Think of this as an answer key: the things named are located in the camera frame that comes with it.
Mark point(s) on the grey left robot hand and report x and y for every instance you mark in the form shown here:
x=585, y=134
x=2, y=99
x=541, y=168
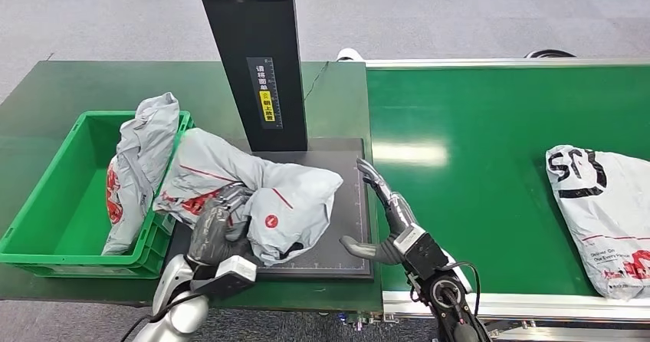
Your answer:
x=213, y=233

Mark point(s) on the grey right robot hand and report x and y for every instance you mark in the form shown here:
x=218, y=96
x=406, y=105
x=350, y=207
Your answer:
x=398, y=215

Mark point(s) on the grey package with red print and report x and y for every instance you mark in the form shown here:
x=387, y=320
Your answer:
x=294, y=192

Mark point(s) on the green conveyor belt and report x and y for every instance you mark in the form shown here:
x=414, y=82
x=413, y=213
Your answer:
x=482, y=177

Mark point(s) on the crumpled grey courier package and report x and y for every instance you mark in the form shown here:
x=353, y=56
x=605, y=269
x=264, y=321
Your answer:
x=142, y=141

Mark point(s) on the white package with black letters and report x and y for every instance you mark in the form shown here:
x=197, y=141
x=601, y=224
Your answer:
x=609, y=212

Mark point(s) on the black scanner platform with ruler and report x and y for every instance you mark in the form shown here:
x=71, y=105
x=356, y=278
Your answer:
x=350, y=218

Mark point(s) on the green plastic crate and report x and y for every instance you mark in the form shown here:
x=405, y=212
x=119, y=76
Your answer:
x=66, y=202

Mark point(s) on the black and yellow column label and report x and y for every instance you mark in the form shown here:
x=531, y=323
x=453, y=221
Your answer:
x=266, y=75

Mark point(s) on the black scanner column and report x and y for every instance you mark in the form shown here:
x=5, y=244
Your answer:
x=251, y=24

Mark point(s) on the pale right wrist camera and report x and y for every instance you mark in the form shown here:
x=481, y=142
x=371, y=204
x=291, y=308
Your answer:
x=421, y=251

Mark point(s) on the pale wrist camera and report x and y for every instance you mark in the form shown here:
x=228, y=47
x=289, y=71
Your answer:
x=228, y=273
x=421, y=251

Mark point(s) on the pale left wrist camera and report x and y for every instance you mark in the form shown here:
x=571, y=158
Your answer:
x=228, y=273

